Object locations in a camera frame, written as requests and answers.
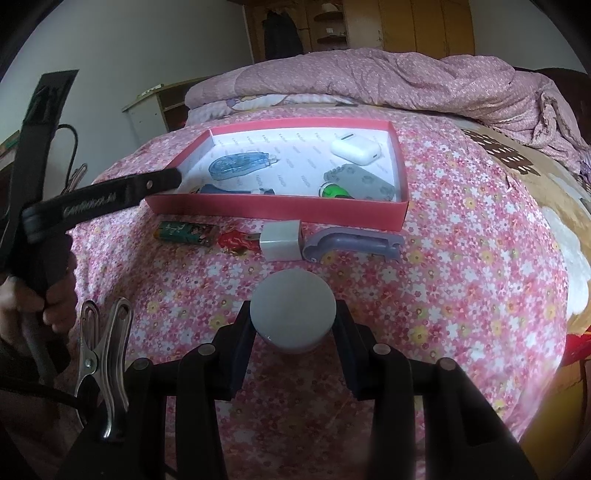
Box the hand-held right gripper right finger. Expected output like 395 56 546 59
333 300 539 480

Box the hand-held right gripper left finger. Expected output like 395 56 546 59
60 300 254 480

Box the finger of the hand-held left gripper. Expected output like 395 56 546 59
22 167 184 245
0 69 79 278

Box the white jar with orange label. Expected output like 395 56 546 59
252 271 338 355

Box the blue plastic gadget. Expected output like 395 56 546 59
199 183 275 195

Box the blue correction tape dispenser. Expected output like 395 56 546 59
209 150 280 182

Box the pink cardboard box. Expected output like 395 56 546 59
145 117 411 232

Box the green-faced toy figurine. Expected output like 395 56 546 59
318 181 358 200

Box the grey plastic plate with holes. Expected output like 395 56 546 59
322 164 397 202

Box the white earbuds case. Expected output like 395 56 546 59
331 132 383 165

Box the person's left hand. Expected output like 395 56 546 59
0 256 79 342

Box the green printed lighter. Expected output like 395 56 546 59
156 222 220 247

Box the wooden nightstand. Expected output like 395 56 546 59
122 83 204 148

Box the red key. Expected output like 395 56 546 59
218 231 262 256

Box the grey plastic hook holder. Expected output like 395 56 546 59
302 226 407 264

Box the white charger cube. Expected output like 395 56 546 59
259 220 304 262

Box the pink floral bed sheet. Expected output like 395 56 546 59
69 104 573 480

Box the metal spring clip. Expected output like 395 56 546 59
74 298 134 440

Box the red cloth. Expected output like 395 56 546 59
566 332 591 365

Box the dark hanging coat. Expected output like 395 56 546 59
263 9 303 61

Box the pink floral quilt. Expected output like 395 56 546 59
185 48 591 171

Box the wooden wardrobe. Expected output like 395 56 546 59
245 0 476 58

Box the dark wooden headboard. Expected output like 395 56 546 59
512 67 591 93

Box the black cable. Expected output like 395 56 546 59
54 124 81 185
0 374 93 409

